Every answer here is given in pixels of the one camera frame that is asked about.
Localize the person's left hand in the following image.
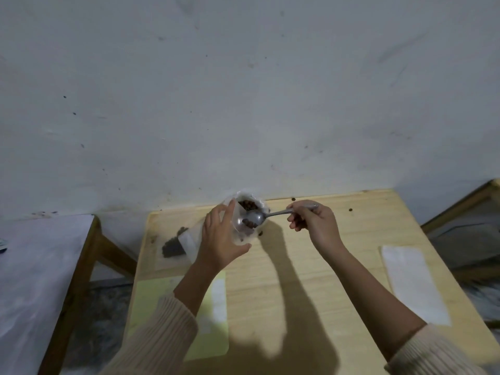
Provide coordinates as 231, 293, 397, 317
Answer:
197, 204, 253, 272

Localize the person's right hand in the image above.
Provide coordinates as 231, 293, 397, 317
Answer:
286, 200, 348, 259

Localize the metal spoon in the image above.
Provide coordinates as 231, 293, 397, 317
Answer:
237, 205, 318, 229

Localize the clear pouch of coffee beans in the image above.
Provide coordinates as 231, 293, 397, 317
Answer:
223, 190, 271, 246

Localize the person's left forearm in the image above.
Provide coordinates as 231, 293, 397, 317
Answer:
99, 258, 220, 375

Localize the person's right forearm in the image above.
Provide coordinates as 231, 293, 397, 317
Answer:
313, 246, 490, 375

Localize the flat clear pouch with beans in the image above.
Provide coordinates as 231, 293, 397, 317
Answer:
155, 226, 201, 271

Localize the light wooden table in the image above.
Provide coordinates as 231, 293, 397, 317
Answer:
117, 188, 500, 375

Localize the yellow-green plastic sheet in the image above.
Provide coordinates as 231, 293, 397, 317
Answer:
127, 271, 230, 362

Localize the white paper bag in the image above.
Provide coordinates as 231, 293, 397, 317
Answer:
380, 245, 453, 327

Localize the white-topped wooden table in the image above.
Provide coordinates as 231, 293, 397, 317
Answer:
0, 214, 138, 375

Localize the wooden frame with glass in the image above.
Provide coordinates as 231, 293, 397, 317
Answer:
421, 178, 500, 286

